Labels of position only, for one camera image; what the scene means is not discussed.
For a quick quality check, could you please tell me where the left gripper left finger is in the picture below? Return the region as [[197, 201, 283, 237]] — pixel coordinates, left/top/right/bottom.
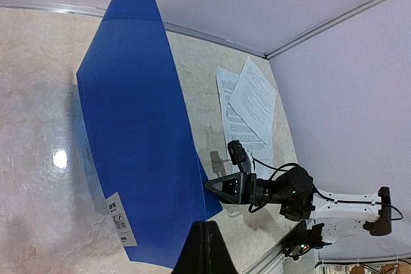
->
[[172, 221, 206, 274]]

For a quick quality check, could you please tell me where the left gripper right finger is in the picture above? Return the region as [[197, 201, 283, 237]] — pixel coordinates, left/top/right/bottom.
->
[[205, 221, 237, 274]]

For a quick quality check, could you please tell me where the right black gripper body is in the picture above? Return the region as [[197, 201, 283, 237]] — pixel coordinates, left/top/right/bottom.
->
[[239, 173, 267, 205]]

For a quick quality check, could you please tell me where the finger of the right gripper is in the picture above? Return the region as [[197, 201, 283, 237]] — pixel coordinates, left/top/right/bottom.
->
[[206, 188, 241, 205], [204, 172, 241, 191]]

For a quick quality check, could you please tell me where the blue file folder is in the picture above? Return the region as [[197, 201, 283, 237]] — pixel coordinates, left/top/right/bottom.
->
[[76, 0, 222, 271]]

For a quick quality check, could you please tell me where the printed paper sheet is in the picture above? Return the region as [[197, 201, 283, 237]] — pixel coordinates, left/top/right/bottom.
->
[[216, 67, 274, 165], [229, 56, 277, 143]]

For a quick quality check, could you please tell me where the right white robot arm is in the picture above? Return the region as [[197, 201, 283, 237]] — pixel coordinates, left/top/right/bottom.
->
[[204, 163, 393, 255]]

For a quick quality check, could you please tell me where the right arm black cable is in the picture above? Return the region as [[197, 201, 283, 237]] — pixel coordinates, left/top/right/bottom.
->
[[247, 155, 404, 222]]

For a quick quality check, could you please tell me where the aluminium front rail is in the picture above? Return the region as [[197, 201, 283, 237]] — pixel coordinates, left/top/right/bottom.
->
[[242, 221, 306, 274]]

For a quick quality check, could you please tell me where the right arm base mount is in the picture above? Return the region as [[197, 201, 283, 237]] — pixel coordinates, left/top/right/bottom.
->
[[281, 220, 325, 261]]

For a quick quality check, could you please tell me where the right aluminium corner post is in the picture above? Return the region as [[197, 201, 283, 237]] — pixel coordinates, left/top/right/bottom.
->
[[265, 0, 388, 60]]

